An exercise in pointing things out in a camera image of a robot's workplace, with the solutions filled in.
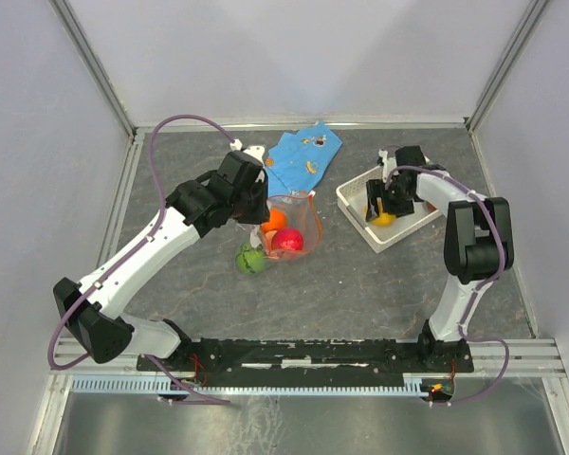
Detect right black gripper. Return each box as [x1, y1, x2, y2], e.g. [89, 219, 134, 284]
[364, 177, 414, 222]

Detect yellow lemon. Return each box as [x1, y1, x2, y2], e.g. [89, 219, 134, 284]
[370, 212, 396, 228]

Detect orange fruit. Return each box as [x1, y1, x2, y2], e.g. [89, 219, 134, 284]
[260, 209, 288, 233]

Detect clear zip top bag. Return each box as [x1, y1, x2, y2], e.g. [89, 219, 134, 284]
[234, 191, 322, 275]

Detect red apple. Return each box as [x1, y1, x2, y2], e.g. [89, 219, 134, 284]
[271, 227, 304, 251]

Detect green watermelon ball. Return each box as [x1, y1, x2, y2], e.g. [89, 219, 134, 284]
[235, 243, 267, 275]

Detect peach fruit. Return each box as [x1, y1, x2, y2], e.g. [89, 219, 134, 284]
[267, 248, 285, 261]

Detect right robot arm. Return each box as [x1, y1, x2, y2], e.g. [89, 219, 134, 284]
[365, 146, 514, 371]

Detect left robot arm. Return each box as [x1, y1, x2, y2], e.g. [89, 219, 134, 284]
[53, 146, 269, 370]

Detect white plastic basket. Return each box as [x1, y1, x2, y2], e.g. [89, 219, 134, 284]
[336, 166, 441, 253]

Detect blue patterned cloth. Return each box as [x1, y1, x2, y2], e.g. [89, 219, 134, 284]
[266, 122, 342, 197]

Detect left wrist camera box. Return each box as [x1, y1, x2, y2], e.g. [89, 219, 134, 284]
[243, 145, 266, 164]

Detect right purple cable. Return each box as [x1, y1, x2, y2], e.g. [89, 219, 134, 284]
[383, 163, 511, 407]

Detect purple cable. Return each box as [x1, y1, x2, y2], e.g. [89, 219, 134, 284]
[383, 163, 511, 407]
[48, 114, 246, 407]

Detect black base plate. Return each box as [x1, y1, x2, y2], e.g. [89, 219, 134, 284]
[160, 337, 474, 389]

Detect blue cable duct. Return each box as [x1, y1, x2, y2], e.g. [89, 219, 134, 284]
[70, 373, 432, 397]

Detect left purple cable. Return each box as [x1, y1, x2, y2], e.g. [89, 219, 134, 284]
[48, 114, 246, 407]

